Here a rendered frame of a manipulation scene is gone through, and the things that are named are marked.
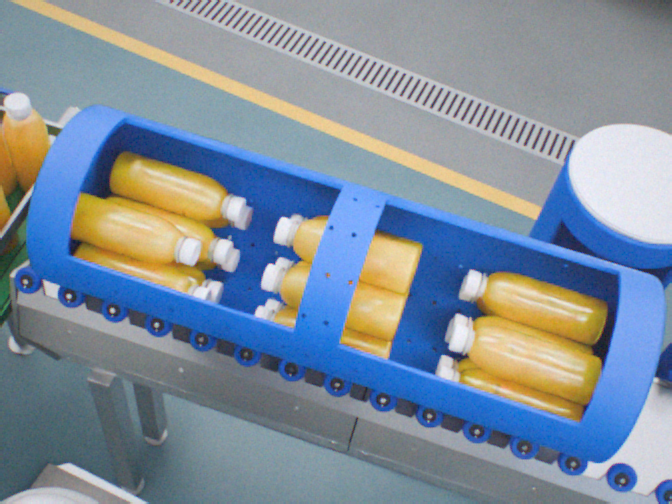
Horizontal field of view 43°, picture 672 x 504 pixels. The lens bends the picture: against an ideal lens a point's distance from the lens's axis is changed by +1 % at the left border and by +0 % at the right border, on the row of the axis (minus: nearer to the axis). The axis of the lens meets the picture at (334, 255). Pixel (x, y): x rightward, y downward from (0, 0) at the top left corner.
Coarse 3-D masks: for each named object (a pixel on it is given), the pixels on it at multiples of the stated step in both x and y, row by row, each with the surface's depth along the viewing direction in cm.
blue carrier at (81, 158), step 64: (64, 128) 120; (128, 128) 136; (64, 192) 117; (256, 192) 139; (320, 192) 134; (384, 192) 125; (64, 256) 120; (256, 256) 142; (320, 256) 114; (448, 256) 136; (512, 256) 132; (576, 256) 119; (192, 320) 122; (256, 320) 117; (320, 320) 114; (448, 320) 139; (640, 320) 111; (384, 384) 119; (448, 384) 115; (640, 384) 109; (576, 448) 117
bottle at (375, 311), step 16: (288, 272) 122; (304, 272) 121; (288, 288) 120; (304, 288) 120; (368, 288) 120; (288, 304) 122; (352, 304) 119; (368, 304) 119; (384, 304) 119; (400, 304) 119; (352, 320) 119; (368, 320) 119; (384, 320) 118; (384, 336) 120
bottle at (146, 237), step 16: (80, 192) 125; (80, 208) 123; (96, 208) 123; (112, 208) 123; (128, 208) 124; (80, 224) 123; (96, 224) 122; (112, 224) 122; (128, 224) 122; (144, 224) 122; (160, 224) 123; (80, 240) 125; (96, 240) 123; (112, 240) 123; (128, 240) 122; (144, 240) 122; (160, 240) 122; (176, 240) 123; (128, 256) 125; (144, 256) 123; (160, 256) 123; (176, 256) 123
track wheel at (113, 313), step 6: (102, 306) 135; (108, 306) 134; (114, 306) 134; (120, 306) 134; (102, 312) 135; (108, 312) 135; (114, 312) 134; (120, 312) 134; (126, 312) 134; (108, 318) 135; (114, 318) 135; (120, 318) 135
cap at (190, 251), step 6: (186, 240) 124; (192, 240) 124; (186, 246) 123; (192, 246) 123; (198, 246) 125; (186, 252) 123; (192, 252) 123; (198, 252) 126; (180, 258) 123; (186, 258) 123; (192, 258) 123; (186, 264) 124; (192, 264) 124
